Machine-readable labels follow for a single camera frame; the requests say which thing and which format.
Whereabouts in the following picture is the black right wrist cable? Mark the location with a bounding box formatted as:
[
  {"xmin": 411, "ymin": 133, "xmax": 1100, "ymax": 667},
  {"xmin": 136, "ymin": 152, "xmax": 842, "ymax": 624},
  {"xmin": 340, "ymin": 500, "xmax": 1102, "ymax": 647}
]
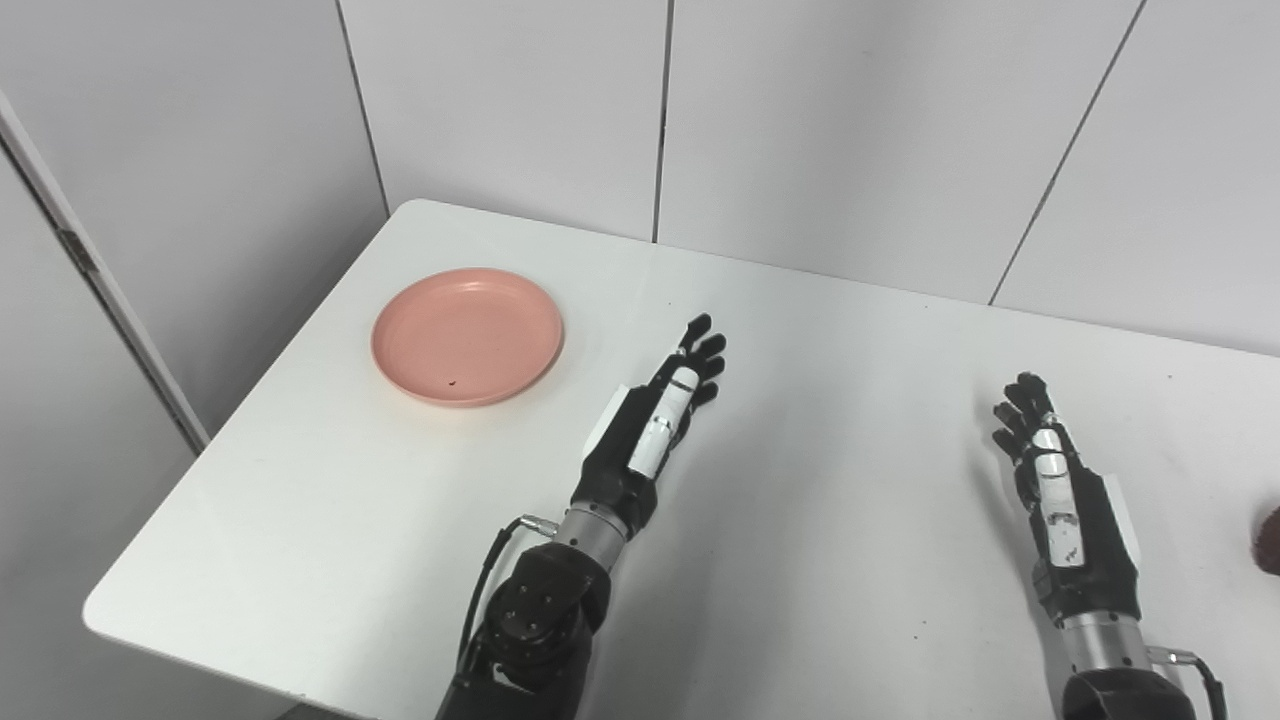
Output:
[{"xmin": 1148, "ymin": 648, "xmax": 1229, "ymax": 720}]

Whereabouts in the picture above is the pink round plate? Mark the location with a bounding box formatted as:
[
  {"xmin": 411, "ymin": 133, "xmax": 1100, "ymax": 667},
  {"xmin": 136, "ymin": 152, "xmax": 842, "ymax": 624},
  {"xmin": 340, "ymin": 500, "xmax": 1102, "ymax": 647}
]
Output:
[{"xmin": 371, "ymin": 268, "xmax": 566, "ymax": 408}]

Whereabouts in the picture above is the chocolate cake slice with fruit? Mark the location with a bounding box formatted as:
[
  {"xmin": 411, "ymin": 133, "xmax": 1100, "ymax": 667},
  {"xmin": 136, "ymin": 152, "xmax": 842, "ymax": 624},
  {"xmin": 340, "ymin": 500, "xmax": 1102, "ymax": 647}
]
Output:
[{"xmin": 1252, "ymin": 505, "xmax": 1280, "ymax": 576}]

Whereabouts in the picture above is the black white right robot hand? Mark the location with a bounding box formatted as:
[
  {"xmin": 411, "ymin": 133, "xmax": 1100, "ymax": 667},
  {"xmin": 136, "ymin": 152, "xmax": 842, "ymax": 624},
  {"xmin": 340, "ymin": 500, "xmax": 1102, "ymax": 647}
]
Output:
[{"xmin": 992, "ymin": 373, "xmax": 1143, "ymax": 623}]

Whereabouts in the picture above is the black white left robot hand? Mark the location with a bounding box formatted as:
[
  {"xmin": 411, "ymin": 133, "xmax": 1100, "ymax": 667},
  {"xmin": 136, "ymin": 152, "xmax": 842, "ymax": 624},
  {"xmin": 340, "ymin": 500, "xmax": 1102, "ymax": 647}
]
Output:
[{"xmin": 570, "ymin": 314, "xmax": 728, "ymax": 541}]

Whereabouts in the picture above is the metal wall panel hinge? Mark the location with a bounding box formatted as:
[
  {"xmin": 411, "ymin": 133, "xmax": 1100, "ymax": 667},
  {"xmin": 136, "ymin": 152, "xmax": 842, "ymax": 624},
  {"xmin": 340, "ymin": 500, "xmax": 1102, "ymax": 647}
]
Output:
[{"xmin": 58, "ymin": 228, "xmax": 99, "ymax": 276}]

